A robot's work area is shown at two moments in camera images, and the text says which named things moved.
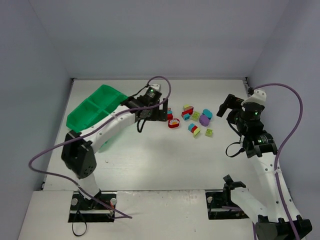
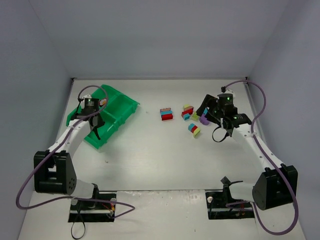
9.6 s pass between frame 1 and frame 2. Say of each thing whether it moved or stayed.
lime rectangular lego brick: stayed
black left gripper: moved
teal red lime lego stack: stayed
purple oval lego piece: stayed
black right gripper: moved
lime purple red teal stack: stayed
